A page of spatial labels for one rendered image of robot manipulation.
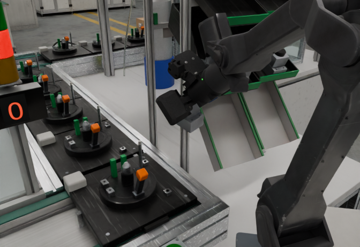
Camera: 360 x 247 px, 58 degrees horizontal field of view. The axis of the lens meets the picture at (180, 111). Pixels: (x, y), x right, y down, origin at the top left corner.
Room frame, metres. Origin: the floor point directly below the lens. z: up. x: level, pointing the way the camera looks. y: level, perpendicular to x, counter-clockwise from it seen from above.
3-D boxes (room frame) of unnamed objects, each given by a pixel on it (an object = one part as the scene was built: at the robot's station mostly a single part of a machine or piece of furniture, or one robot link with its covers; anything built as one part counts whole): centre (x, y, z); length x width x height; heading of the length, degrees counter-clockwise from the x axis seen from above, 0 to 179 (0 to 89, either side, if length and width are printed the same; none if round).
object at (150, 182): (0.62, 0.13, 0.98); 0.14 x 0.14 x 0.02
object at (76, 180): (0.64, 0.26, 0.97); 0.05 x 0.05 x 0.04; 36
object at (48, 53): (1.87, 0.68, 1.01); 0.24 x 0.24 x 0.13; 36
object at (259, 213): (0.32, -0.15, 1.15); 0.09 x 0.07 x 0.06; 108
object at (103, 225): (0.62, 0.13, 0.96); 0.24 x 0.24 x 0.02; 36
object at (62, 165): (0.83, 0.28, 1.01); 0.24 x 0.24 x 0.13; 36
